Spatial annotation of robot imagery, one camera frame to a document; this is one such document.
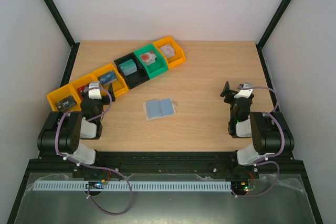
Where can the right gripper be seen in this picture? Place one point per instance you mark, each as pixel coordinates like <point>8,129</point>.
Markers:
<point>231,97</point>

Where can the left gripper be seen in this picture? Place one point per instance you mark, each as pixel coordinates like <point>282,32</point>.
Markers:
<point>111,91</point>

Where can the beige card holder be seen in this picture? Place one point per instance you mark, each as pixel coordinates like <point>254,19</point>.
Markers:
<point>158,108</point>

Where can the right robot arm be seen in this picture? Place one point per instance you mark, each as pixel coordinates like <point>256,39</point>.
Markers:
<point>269,131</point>

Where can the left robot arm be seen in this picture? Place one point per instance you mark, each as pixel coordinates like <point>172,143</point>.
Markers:
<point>63,132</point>

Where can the blue card stack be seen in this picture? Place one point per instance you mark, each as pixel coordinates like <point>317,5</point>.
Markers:
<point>107,78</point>

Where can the black VIP card stack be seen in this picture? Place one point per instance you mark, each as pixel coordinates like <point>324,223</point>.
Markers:
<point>66,103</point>

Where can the red circle card stack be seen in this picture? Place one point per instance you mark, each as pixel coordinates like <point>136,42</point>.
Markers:
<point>148,58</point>

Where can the white patterned card stack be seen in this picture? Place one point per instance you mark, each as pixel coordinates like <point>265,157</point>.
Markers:
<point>168,50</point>

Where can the yellow bin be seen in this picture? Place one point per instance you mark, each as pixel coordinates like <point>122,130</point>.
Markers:
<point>85,80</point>
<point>62,93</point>
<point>119,85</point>
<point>179,57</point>

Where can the black bin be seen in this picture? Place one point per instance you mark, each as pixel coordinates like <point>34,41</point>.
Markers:
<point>137,78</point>

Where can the yellow bin far left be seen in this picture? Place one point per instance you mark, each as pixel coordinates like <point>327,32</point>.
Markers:
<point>62,93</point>

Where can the green bin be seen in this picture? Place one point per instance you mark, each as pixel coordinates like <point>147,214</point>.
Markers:
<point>159,65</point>

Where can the yellow bin far right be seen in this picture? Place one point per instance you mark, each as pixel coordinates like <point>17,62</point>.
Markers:
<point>179,57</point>

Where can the left black frame post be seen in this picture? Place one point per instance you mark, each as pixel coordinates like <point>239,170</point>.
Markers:
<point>60,23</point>

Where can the black frame post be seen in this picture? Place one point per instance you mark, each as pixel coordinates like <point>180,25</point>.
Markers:
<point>60,23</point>
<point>273,23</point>

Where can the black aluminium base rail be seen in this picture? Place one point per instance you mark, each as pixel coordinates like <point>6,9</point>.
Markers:
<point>217,165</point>

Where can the white slotted cable duct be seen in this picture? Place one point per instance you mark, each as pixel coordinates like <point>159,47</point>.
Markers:
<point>49,185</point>

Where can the right black frame post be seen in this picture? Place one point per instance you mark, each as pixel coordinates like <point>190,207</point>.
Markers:
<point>273,23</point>

